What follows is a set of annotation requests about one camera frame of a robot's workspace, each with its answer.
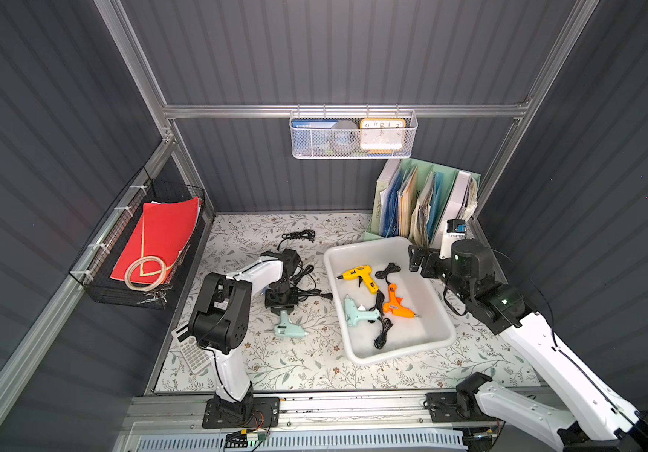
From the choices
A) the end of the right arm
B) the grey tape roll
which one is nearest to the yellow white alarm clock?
the grey tape roll

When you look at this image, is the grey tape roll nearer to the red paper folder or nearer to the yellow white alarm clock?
the yellow white alarm clock

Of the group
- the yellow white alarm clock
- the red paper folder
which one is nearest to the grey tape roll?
the yellow white alarm clock

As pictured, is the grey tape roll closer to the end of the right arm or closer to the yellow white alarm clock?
the yellow white alarm clock

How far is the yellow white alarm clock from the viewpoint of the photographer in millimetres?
891
